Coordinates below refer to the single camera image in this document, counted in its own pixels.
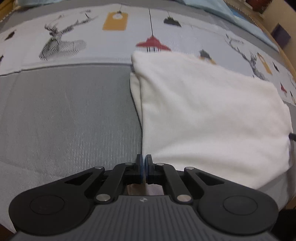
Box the light blue cloth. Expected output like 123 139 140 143
184 0 281 51

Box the white long-sleeved shirt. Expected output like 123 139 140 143
129 51 293 189

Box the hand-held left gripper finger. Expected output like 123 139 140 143
144 154 225 204
65 154 144 204

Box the dark red object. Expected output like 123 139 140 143
245 0 271 14

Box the printed white bedsheet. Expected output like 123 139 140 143
0 3 296 107

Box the dark purple box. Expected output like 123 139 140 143
271 23 291 46

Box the grey blanket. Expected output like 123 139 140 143
0 62 296 234

